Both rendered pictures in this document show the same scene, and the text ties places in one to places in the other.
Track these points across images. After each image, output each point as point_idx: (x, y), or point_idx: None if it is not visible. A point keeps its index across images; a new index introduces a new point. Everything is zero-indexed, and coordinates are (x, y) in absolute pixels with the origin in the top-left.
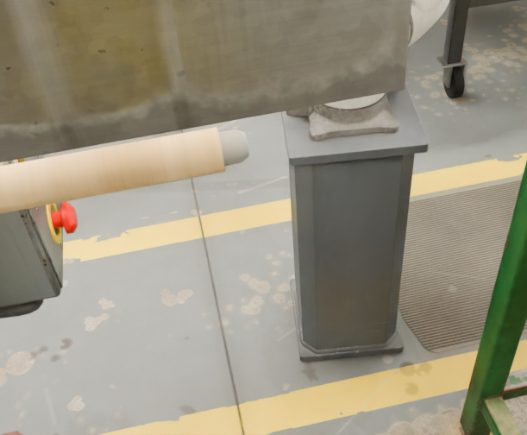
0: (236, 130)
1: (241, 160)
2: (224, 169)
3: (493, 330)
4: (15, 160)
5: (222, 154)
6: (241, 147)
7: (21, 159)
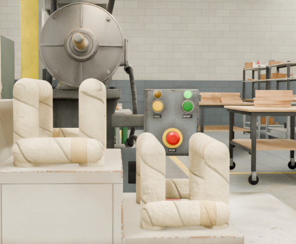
0: (79, 34)
1: (73, 40)
2: (72, 41)
3: None
4: (154, 90)
5: (72, 36)
6: (74, 36)
7: (156, 92)
